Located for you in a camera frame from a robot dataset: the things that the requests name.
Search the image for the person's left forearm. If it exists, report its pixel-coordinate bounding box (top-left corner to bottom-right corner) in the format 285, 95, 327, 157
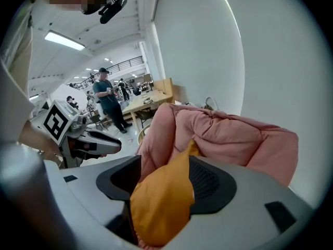
18, 120, 63, 164

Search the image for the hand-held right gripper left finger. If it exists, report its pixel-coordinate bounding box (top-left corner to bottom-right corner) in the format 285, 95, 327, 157
44, 155, 143, 250

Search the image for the dark chair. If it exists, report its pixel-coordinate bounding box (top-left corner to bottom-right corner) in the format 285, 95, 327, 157
136, 108, 152, 129

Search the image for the light wooden table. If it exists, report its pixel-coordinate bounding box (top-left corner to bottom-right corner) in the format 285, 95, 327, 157
122, 89, 175, 130

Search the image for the black balcony railing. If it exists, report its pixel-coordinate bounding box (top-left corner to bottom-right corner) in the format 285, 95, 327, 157
67, 56, 144, 89

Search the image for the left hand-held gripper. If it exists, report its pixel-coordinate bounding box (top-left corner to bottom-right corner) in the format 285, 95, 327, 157
43, 99, 122, 169

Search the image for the wide grey roller blind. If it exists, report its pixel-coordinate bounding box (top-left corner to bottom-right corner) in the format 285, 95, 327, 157
215, 0, 325, 208

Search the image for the pink padded jacket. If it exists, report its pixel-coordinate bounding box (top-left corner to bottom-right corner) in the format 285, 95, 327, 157
136, 102, 299, 189

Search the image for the wooden partition board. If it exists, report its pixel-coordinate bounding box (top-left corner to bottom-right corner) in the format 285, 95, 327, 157
153, 78, 174, 95

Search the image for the black head-worn camera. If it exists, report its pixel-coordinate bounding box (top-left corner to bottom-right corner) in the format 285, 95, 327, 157
83, 0, 128, 24

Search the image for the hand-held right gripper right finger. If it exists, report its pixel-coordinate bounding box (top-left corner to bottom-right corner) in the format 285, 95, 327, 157
166, 155, 316, 250

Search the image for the mustard yellow cloth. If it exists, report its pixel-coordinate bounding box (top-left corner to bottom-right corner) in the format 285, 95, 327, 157
130, 139, 201, 247

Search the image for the narrow grey roller blind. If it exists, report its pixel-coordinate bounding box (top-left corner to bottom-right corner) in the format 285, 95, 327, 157
153, 0, 245, 117

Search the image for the long ceiling light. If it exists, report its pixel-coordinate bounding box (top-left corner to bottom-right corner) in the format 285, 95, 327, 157
44, 30, 86, 51

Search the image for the cream printed sweatshirt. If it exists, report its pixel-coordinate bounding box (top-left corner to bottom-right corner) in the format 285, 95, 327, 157
7, 0, 34, 99

